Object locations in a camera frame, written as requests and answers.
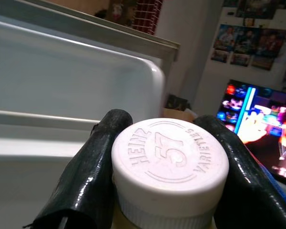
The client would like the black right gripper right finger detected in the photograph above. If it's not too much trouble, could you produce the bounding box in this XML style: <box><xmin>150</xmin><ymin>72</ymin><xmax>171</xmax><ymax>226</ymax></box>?
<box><xmin>193</xmin><ymin>114</ymin><xmax>286</xmax><ymax>229</ymax></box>

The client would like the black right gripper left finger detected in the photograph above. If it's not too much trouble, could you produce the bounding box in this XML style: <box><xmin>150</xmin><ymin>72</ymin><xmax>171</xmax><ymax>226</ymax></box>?
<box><xmin>23</xmin><ymin>109</ymin><xmax>133</xmax><ymax>229</ymax></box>

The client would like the Heinz bottle with white cap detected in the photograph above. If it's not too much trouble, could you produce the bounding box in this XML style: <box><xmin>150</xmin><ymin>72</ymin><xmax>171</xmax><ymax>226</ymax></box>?
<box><xmin>111</xmin><ymin>118</ymin><xmax>230</xmax><ymax>229</ymax></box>

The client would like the white fridge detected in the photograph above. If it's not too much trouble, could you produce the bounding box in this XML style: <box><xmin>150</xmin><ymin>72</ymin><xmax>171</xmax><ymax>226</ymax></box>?
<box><xmin>0</xmin><ymin>0</ymin><xmax>181</xmax><ymax>229</ymax></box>

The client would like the flat screen television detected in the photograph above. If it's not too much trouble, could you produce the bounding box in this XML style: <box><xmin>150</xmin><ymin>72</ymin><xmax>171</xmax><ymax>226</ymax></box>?
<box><xmin>215</xmin><ymin>80</ymin><xmax>286</xmax><ymax>185</ymax></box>

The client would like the brown cardboard box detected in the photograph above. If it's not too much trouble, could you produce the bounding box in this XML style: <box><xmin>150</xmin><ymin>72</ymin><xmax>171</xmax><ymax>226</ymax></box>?
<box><xmin>163</xmin><ymin>108</ymin><xmax>197</xmax><ymax>123</ymax></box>

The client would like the plush toy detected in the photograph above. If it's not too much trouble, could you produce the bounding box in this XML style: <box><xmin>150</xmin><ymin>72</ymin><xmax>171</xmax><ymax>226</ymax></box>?
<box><xmin>104</xmin><ymin>0</ymin><xmax>134</xmax><ymax>27</ymax></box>

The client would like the red checkered cloth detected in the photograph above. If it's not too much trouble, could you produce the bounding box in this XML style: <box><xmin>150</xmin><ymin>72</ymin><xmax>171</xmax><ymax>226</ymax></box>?
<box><xmin>132</xmin><ymin>0</ymin><xmax>163</xmax><ymax>35</ymax></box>

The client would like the blue strap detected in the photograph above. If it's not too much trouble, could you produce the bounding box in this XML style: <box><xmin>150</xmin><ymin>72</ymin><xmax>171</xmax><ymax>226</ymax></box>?
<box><xmin>255</xmin><ymin>159</ymin><xmax>286</xmax><ymax>217</ymax></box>

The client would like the small colourful wall poster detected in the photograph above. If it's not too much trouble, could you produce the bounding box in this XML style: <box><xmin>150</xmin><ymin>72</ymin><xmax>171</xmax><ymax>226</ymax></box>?
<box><xmin>251</xmin><ymin>56</ymin><xmax>275</xmax><ymax>71</ymax></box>
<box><xmin>211</xmin><ymin>49</ymin><xmax>230</xmax><ymax>63</ymax></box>
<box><xmin>230</xmin><ymin>52</ymin><xmax>251</xmax><ymax>67</ymax></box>

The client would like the dark wall poster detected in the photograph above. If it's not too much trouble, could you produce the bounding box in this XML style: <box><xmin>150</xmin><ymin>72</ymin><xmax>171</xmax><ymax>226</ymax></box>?
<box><xmin>235</xmin><ymin>0</ymin><xmax>281</xmax><ymax>20</ymax></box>

